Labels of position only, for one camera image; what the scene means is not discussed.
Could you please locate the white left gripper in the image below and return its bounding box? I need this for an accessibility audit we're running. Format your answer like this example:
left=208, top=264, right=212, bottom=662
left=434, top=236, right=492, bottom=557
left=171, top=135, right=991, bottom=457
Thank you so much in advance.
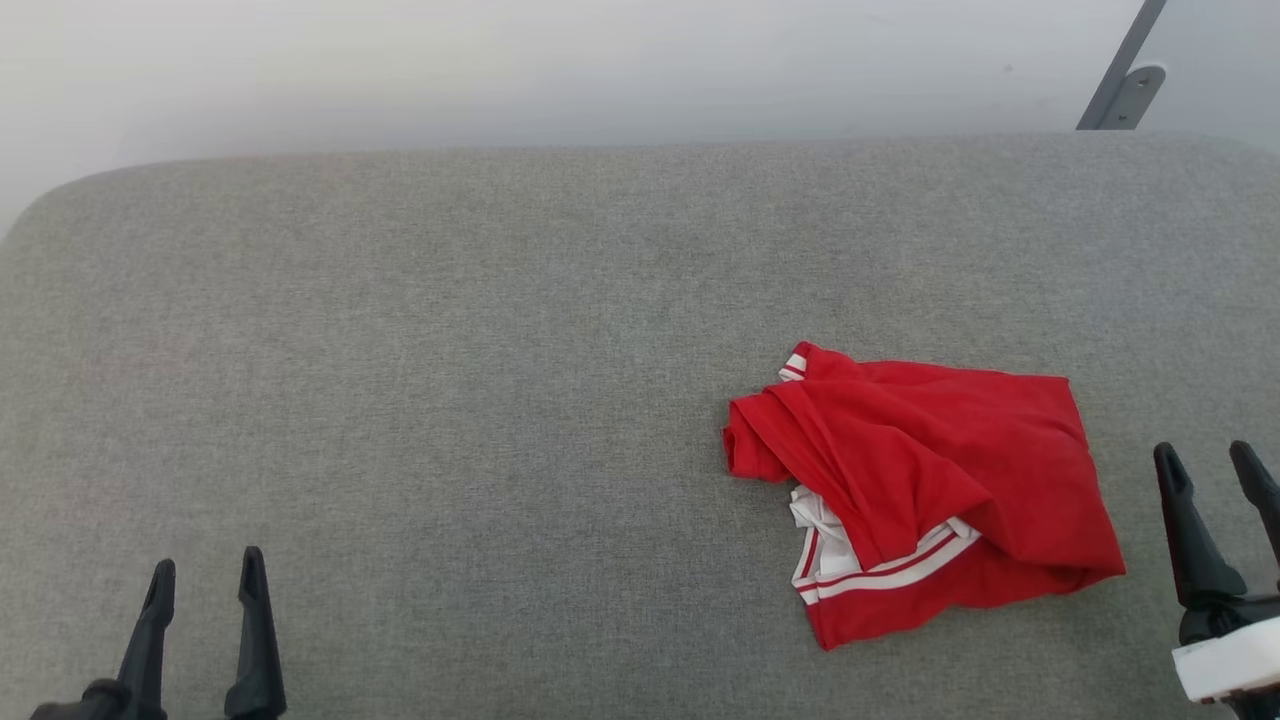
left=28, top=546, right=288, bottom=720

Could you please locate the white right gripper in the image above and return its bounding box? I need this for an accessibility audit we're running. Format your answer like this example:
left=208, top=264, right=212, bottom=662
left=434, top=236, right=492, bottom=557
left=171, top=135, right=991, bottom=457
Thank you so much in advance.
left=1152, top=440, right=1280, bottom=720

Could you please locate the red shirt with white trim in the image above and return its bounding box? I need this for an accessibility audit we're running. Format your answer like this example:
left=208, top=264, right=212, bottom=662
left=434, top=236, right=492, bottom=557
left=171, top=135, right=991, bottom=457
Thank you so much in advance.
left=721, top=342, right=1128, bottom=652

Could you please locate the grey fabric sofa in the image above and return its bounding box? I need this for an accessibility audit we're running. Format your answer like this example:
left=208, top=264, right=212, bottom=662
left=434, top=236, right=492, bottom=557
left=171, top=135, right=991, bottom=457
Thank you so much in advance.
left=0, top=130, right=1280, bottom=720

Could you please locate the grey metal bracket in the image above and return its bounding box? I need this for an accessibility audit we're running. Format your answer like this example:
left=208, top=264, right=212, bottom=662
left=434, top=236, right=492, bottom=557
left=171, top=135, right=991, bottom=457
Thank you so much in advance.
left=1097, top=63, right=1169, bottom=132

